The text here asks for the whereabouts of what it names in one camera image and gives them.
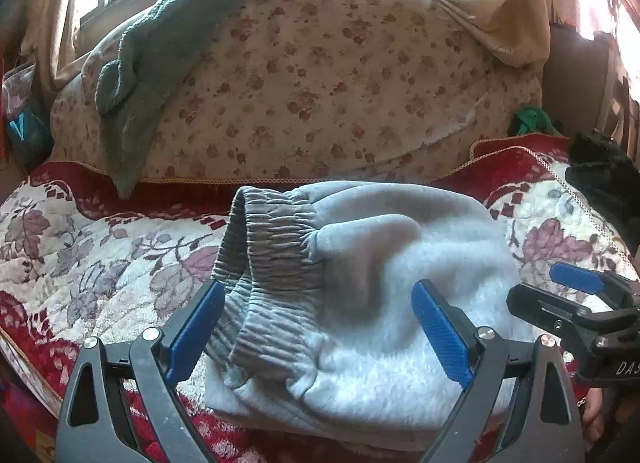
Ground light grey sweatpants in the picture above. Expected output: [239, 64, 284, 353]
[204, 181, 535, 451]

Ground person's right hand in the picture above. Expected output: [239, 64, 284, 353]
[579, 384, 640, 446]

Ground black cloth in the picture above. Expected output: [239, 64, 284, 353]
[565, 132, 640, 252]

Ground green cloth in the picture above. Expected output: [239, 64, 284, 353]
[508, 106, 562, 137]

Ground dark teal bag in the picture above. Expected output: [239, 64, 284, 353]
[6, 101, 53, 171]

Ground beige floral quilt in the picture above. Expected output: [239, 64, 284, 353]
[51, 0, 542, 181]

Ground grey-green towel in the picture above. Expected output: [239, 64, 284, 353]
[94, 0, 246, 198]

